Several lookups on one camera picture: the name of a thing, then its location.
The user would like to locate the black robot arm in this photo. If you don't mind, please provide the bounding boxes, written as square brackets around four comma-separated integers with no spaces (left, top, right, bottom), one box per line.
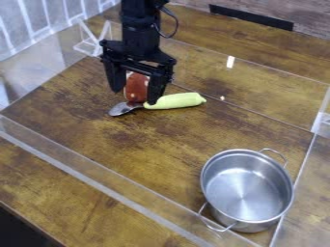
[99,0,178,105]

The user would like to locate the clear acrylic triangular bracket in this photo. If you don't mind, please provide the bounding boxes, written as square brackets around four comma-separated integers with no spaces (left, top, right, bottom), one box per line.
[73,20,112,57]

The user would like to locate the silver metal pot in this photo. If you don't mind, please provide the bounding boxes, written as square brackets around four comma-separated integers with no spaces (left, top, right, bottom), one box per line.
[198,148,294,233]

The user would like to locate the clear acrylic barrier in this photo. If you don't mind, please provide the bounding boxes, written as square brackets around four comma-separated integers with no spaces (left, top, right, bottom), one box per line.
[270,87,330,247]
[0,115,260,247]

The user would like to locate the black strip on table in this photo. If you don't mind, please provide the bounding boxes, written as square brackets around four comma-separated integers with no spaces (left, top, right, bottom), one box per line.
[208,4,294,31]

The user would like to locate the clear acrylic right barrier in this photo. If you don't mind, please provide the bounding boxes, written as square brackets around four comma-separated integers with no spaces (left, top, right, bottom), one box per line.
[270,87,330,247]

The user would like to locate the clear acrylic front barrier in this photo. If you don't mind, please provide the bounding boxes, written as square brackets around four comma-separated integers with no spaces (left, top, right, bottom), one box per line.
[0,115,260,247]

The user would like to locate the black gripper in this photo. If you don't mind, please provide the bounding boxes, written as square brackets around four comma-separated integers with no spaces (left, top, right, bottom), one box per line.
[99,40,176,105]

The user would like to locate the red and white toy mushroom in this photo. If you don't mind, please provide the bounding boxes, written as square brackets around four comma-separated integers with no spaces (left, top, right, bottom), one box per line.
[124,71,149,103]

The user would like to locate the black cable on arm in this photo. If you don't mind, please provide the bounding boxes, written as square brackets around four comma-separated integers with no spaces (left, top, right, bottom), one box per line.
[153,3,179,40]

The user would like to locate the spoon with yellow-green handle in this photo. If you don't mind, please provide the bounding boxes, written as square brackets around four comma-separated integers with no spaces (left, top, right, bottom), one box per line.
[108,93,206,117]

